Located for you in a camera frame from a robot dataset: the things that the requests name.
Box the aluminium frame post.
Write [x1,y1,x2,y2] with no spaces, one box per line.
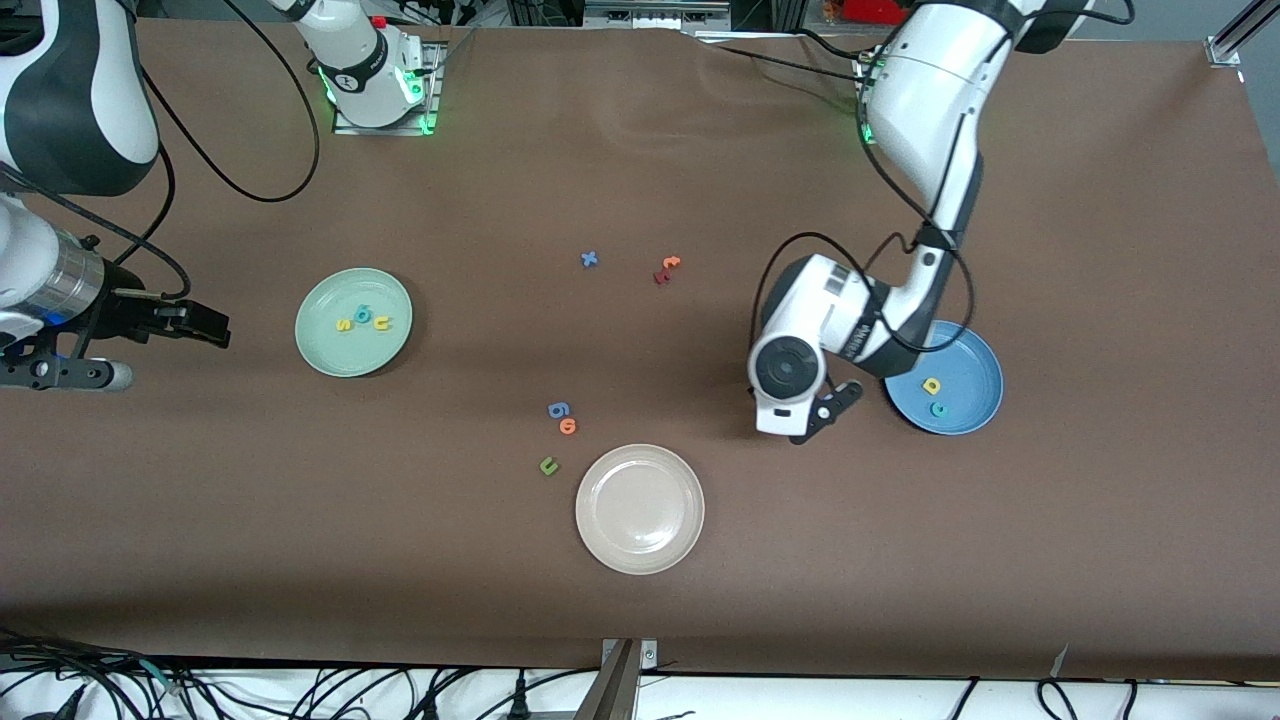
[1205,0,1280,69]

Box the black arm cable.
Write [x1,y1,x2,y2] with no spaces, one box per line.
[0,0,321,301]
[750,25,976,353]

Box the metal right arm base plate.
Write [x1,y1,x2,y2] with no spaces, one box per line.
[330,38,446,138]

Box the metal table edge bracket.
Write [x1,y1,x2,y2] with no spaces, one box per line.
[575,638,659,720]

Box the dark equipment rack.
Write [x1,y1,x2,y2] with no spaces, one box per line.
[500,0,801,33]

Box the green plate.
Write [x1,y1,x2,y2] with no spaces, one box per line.
[295,267,413,379]

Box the beige plate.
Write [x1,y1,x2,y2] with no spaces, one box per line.
[575,444,706,576]

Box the blue plate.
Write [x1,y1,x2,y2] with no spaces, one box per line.
[885,320,1004,436]

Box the green floor cable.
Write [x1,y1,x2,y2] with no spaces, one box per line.
[135,655,191,693]

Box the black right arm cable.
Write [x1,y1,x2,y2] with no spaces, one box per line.
[0,0,321,301]

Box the black cable on mat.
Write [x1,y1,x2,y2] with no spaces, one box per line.
[690,30,881,76]

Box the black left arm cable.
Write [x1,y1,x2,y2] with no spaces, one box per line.
[750,25,976,353]

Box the red box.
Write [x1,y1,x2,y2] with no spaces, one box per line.
[843,0,923,25]

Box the brown table cover mat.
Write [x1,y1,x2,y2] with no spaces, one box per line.
[0,15,1280,681]

